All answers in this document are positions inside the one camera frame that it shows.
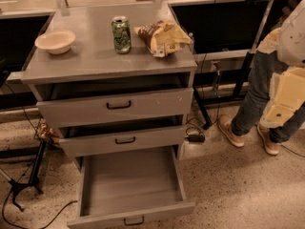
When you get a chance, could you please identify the grey open bottom drawer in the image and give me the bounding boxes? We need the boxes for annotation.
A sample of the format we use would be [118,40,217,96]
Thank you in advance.
[67,146,194,229]

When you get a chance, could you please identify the clear water bottle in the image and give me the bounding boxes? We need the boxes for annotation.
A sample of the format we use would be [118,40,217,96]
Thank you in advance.
[189,32,195,54]

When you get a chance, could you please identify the brown yellow chip bag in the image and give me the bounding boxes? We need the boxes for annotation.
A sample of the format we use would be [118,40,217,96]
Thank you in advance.
[134,19,191,57]

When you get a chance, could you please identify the grey drawer cabinet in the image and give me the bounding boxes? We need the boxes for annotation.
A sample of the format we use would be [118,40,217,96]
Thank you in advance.
[20,1,198,170]

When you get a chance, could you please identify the black power adapter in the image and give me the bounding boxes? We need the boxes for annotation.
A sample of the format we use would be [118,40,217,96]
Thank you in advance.
[187,135,205,143]

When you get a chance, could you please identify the green soda can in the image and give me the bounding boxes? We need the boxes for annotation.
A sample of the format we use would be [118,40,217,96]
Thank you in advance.
[112,16,132,54]

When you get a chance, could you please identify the white ceramic bowl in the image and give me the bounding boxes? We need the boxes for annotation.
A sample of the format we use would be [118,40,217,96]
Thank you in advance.
[34,30,76,54]

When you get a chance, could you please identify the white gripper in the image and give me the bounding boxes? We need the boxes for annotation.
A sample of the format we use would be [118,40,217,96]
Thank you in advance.
[259,65,305,130]

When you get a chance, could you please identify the grey top drawer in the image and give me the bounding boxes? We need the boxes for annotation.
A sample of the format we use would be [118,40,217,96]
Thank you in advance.
[37,88,193,128]

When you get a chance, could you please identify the black floor cable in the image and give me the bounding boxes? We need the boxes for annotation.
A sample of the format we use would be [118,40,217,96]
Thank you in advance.
[1,188,79,229]

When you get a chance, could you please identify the grey middle drawer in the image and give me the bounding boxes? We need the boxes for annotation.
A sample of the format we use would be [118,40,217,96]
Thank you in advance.
[60,126,185,157]

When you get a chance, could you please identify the person in jeans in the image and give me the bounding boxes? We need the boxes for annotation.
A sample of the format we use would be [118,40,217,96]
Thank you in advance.
[218,51,305,156]

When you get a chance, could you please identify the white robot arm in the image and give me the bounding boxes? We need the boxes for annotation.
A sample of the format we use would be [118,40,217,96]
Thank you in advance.
[260,0,305,128]

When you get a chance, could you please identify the black tripod stand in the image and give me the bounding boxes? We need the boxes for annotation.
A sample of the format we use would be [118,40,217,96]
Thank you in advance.
[9,141,47,212]

